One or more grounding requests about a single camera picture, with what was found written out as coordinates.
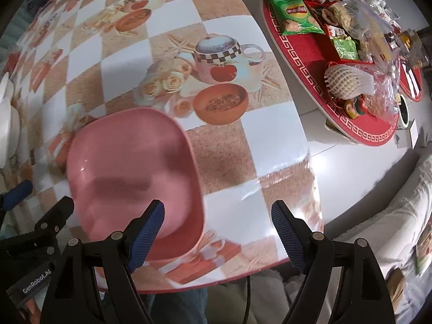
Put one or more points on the white round appliance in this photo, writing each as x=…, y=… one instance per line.
x=405, y=114

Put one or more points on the small red round tray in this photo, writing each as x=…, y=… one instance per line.
x=414, y=82

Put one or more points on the person's leg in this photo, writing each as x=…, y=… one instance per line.
x=185, y=305

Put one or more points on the teal ribbed cushion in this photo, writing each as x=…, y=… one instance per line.
x=15, y=27

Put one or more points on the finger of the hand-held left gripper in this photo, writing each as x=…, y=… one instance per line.
x=17, y=190
x=55, y=213

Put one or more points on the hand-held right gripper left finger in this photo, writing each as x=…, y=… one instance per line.
x=148, y=233

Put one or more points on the fruit in white foam net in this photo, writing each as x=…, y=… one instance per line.
x=344, y=79

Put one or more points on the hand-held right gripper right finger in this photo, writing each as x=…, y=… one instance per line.
x=287, y=233

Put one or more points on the pink bowl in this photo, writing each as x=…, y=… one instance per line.
x=128, y=162

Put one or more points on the green chip bag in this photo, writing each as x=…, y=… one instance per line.
x=295, y=11

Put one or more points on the printed checkered tablecloth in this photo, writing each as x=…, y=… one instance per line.
x=135, y=71

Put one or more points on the clear plastic snack bag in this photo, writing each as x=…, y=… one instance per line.
x=374, y=17

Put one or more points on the white sofa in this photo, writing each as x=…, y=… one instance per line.
x=388, y=202

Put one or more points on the green snack packet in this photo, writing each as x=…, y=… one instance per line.
x=345, y=49

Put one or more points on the white plate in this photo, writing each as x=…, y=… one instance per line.
x=9, y=131

